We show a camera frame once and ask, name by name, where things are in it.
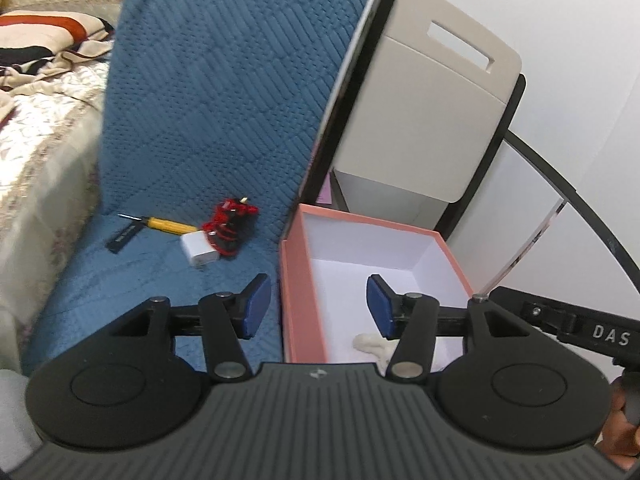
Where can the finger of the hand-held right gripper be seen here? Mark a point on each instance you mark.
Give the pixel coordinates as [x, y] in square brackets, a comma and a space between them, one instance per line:
[530, 307]

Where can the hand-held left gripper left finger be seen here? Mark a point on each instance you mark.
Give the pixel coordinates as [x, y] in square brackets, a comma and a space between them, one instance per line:
[257, 305]

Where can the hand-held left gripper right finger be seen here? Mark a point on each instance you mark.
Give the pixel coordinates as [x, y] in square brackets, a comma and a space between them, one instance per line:
[380, 310]

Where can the pink cardboard box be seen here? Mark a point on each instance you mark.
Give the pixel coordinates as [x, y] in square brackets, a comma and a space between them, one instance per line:
[295, 280]

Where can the yellow screwdriver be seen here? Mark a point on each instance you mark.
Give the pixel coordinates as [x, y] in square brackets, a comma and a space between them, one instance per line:
[165, 223]

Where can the black stick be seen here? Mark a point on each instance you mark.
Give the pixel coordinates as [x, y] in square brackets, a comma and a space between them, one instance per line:
[122, 239]

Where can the person's right hand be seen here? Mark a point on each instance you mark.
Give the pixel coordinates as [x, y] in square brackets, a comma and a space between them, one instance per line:
[622, 440]

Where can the cream cloth piece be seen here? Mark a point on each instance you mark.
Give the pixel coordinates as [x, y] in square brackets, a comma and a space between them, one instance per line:
[369, 343]

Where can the white charger adapter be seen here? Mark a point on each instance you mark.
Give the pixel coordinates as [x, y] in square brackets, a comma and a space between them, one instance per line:
[200, 250]

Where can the beige plastic folding stool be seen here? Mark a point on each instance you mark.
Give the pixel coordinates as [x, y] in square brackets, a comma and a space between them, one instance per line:
[425, 110]

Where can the blue quilted blanket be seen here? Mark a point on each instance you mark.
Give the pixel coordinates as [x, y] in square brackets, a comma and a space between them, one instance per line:
[225, 85]

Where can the floral bed sheet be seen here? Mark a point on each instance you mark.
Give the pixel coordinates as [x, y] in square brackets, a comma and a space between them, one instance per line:
[45, 160]

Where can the striped patterned blanket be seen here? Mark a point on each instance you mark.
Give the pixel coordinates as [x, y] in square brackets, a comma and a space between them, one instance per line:
[45, 35]

